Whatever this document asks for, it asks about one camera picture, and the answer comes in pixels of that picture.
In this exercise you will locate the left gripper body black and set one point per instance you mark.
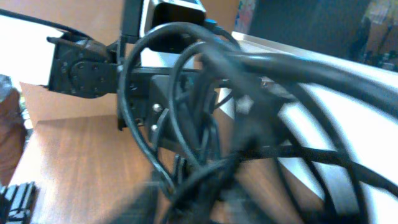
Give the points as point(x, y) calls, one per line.
point(148, 76)

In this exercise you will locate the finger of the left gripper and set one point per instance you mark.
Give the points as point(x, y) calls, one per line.
point(191, 103)

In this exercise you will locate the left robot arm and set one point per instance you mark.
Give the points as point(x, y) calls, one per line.
point(88, 69)

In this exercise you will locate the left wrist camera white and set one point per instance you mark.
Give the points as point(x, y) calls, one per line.
point(158, 12)

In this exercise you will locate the left camera cable black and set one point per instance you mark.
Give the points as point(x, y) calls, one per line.
point(24, 17)

